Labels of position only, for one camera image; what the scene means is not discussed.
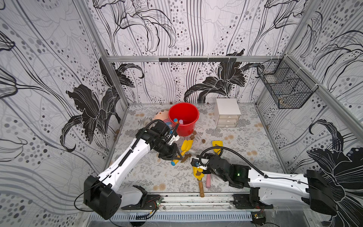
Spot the plush doll toy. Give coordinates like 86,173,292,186
153,110,172,125

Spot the red plastic bucket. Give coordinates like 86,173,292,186
168,102,199,137

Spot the yellow trowel wooden handle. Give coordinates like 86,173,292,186
193,167,205,198

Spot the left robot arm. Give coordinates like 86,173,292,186
83,120,182,220

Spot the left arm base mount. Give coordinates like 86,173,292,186
121,194,162,210

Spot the green cleaning brush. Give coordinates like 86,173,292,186
189,150,200,158

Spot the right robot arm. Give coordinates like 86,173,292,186
199,153,337,216

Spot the black wire wall basket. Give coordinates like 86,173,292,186
257,58,319,109

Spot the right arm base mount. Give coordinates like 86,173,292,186
233,194,274,210

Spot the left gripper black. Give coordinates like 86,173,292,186
150,138,182,160

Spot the white mini drawer cabinet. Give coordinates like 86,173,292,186
214,98,241,128

